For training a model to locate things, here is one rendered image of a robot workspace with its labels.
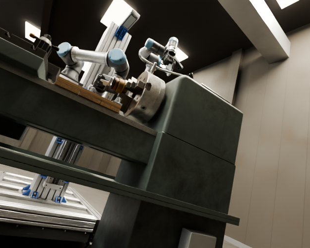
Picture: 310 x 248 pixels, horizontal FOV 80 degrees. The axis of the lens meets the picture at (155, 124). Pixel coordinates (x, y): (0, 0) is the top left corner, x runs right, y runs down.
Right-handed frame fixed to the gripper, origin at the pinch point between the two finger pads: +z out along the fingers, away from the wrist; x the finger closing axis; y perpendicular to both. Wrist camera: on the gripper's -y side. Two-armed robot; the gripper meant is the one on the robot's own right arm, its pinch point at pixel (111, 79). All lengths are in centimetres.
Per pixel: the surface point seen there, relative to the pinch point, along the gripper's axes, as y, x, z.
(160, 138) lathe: -31.4, -25.3, 18.2
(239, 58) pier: -310, 327, -199
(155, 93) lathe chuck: -23.5, -0.8, 12.4
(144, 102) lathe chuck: -19.5, -7.7, 10.3
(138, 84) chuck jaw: -12.8, 0.1, 10.4
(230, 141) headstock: -82, -8, 19
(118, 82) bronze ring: -4.1, 0.3, 0.3
